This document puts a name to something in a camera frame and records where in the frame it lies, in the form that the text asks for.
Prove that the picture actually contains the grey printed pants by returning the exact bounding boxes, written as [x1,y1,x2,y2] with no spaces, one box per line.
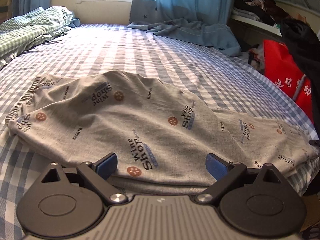
[6,70,318,193]

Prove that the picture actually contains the blue checked bed sheet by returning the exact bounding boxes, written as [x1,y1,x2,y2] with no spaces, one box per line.
[1,24,318,239]

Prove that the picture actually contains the red fabric bag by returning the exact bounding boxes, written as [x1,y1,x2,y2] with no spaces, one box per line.
[263,40,313,121]

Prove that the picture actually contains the blue cloth on bed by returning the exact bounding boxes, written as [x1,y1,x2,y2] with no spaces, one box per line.
[128,18,241,57]

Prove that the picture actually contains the black jacket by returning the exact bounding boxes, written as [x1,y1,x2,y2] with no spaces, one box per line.
[280,18,319,134]

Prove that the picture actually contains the green checked quilt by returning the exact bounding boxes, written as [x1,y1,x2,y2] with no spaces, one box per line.
[1,7,73,68]

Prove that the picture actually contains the dark clothes on shelf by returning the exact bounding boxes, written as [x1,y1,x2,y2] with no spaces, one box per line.
[233,0,291,26]

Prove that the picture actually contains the white shelf unit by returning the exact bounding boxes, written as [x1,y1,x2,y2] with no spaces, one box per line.
[229,0,319,40]

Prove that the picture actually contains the blue star curtain right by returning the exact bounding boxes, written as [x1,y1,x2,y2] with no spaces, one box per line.
[130,0,234,25]

